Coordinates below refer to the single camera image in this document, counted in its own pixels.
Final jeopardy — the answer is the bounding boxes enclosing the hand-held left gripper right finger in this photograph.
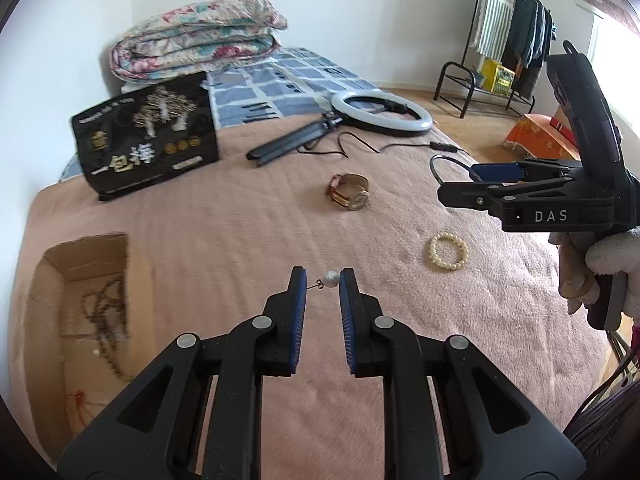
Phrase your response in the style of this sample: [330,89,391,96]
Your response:
[338,267,587,480]

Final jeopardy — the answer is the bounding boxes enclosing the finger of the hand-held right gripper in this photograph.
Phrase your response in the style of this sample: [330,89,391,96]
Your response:
[469,157,584,184]
[437,178,584,217]

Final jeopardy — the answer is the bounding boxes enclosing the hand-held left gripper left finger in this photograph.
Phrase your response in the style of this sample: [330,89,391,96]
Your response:
[57,265,309,480]

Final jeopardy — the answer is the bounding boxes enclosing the pearl stud earring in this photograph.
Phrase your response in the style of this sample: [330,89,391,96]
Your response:
[307,270,341,291]

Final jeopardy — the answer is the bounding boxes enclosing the thin dark bangle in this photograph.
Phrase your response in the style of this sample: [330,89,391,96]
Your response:
[429,154,476,187]

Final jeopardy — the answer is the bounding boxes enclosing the brown bead necklace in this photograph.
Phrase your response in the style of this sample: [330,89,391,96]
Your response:
[81,276,137,382]

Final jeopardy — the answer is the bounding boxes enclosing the red string jade pendant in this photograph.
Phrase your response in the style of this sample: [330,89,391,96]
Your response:
[66,389,102,422]

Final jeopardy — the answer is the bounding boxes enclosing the cardboard box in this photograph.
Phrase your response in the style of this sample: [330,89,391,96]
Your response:
[24,231,157,463]

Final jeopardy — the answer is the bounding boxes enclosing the person's right hand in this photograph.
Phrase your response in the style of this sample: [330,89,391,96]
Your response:
[549,226,640,319]

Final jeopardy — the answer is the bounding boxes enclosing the brown box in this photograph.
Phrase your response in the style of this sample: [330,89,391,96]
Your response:
[549,104,576,136]

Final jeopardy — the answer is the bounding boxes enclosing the pink fleece blanket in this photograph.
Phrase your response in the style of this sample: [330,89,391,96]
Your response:
[14,119,627,480]

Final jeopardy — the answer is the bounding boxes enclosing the yellow box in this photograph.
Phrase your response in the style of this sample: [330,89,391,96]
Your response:
[480,57,516,96]

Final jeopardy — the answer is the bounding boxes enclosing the black metal clothes rack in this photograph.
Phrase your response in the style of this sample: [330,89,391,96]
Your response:
[433,0,559,119]

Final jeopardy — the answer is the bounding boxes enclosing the dark hanging clothes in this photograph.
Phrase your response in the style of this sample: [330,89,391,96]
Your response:
[499,0,559,99]

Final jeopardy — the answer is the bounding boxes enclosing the striped hanging towel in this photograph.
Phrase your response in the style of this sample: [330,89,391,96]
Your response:
[474,0,519,64]

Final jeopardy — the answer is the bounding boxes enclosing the black folded tripod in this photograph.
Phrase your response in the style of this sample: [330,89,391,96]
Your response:
[245,112,346,167]

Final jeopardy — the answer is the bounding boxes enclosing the black printed snack bag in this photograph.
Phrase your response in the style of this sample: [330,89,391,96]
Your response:
[70,70,221,202]

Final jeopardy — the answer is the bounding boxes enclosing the blue checked bed sheet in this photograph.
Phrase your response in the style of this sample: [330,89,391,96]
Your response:
[57,47,382,182]

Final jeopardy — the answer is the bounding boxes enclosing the folded floral quilt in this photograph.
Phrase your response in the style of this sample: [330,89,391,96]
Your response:
[109,0,290,84]

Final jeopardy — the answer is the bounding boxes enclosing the black ring light cable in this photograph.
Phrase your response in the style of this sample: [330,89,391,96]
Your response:
[299,129,471,161]

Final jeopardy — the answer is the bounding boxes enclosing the cream bead bracelet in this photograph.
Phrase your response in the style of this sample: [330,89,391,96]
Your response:
[428,231,469,271]

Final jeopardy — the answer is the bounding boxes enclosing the brown strap wristwatch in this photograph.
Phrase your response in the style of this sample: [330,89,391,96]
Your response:
[327,172,371,211]

